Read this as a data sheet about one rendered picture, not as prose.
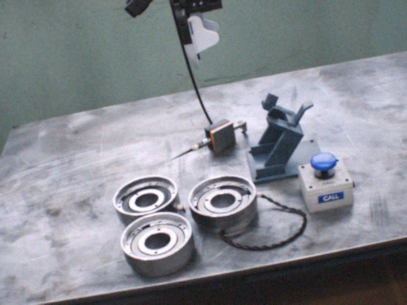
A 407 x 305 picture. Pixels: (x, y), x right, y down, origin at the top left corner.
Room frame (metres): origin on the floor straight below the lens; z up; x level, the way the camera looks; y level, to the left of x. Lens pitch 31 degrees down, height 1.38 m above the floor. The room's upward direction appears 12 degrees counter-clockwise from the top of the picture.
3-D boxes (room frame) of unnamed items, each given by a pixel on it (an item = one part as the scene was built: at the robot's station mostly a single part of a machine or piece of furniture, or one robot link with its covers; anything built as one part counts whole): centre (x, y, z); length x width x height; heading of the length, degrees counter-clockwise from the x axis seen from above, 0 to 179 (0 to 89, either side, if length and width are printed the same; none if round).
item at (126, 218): (0.79, 0.10, 0.82); 0.10 x 0.10 x 0.04
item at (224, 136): (0.96, -0.05, 0.82); 0.05 x 0.02 x 0.04; 118
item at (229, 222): (0.75, -0.02, 0.82); 0.10 x 0.10 x 0.04
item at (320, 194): (0.74, -0.19, 0.82); 0.08 x 0.07 x 0.05; 88
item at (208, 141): (0.96, -0.02, 0.82); 0.17 x 0.02 x 0.04; 118
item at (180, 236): (0.69, 0.09, 0.82); 0.08 x 0.08 x 0.02
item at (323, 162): (0.74, -0.18, 0.85); 0.04 x 0.04 x 0.05
